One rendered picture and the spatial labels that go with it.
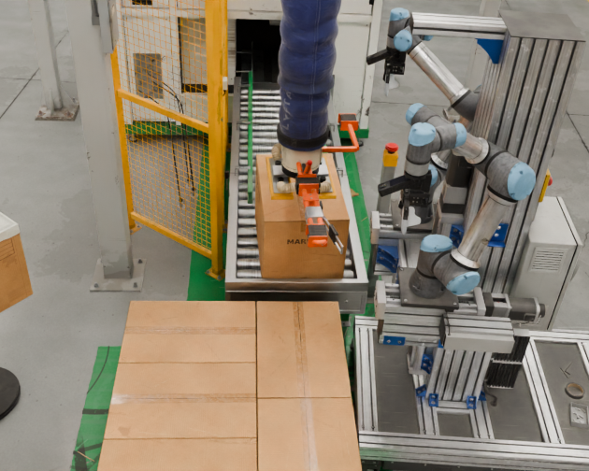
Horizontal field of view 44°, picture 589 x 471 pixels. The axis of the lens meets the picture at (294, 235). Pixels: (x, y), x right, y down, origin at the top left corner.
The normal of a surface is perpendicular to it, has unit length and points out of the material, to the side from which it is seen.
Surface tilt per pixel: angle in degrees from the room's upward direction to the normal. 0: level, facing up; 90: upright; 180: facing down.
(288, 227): 90
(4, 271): 90
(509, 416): 0
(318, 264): 90
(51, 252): 0
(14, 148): 0
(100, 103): 89
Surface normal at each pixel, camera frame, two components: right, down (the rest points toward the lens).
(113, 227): 0.05, 0.60
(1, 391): 0.05, -0.80
